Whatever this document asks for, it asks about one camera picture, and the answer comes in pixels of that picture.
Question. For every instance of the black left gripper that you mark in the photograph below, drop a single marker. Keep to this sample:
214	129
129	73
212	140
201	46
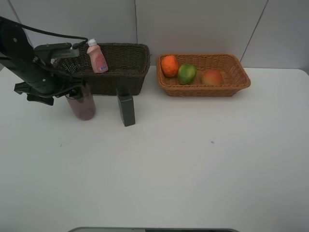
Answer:
42	87

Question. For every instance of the purple translucent plastic cup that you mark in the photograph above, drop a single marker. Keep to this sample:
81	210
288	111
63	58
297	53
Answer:
82	103

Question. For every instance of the pink lotion bottle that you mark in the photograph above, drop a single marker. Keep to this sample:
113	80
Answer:
98	61

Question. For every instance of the orange tangerine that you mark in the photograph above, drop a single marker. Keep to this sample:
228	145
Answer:
169	66

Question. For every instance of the green mango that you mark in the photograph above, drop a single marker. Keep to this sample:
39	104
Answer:
186	74

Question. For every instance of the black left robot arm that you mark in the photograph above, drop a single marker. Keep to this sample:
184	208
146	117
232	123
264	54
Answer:
17	55

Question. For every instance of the dark rectangular bottle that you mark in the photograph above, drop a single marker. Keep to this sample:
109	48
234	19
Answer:
126	106

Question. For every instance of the dark brown wicker basket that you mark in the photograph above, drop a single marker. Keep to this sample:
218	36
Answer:
126	61

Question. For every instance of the tan wicker basket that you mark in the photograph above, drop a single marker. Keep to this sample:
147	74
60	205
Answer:
233	75

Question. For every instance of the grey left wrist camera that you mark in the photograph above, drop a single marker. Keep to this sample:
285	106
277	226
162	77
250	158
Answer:
47	52

